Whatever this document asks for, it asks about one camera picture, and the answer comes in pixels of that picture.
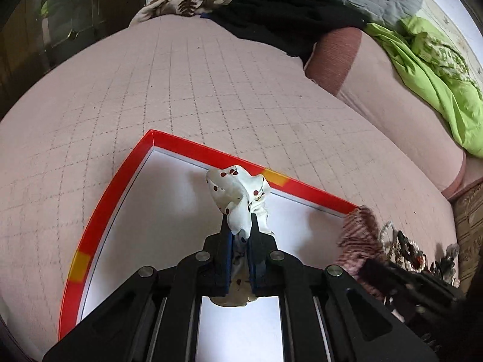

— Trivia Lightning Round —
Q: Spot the black hair claw clip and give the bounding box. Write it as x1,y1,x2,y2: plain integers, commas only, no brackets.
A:
393,230,427,273

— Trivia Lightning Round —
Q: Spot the white cherry print scrunchie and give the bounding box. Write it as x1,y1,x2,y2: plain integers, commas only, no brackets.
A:
206,165,273,307

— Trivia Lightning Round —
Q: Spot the pink checked scrunchie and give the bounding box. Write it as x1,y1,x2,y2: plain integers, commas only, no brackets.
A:
336,206,386,302

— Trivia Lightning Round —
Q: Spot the grey satin scrunchie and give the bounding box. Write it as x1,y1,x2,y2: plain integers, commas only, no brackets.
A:
430,243,460,288

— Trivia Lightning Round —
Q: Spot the striped brown cushion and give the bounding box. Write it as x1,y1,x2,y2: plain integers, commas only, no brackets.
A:
453,184,483,293

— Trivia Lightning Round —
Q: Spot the pink quilted mattress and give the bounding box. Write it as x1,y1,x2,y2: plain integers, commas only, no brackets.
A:
1,16,456,357

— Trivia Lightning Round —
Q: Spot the green crumpled cloth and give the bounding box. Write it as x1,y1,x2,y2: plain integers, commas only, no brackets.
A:
365,16,482,158

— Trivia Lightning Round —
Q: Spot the pink bolster pillow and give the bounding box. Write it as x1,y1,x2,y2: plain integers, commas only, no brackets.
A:
305,27,467,199

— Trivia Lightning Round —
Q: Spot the black cloth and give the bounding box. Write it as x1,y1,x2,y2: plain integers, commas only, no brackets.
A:
202,0,369,63

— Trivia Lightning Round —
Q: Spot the wooden glass door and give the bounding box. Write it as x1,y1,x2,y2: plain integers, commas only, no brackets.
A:
1,0,146,115

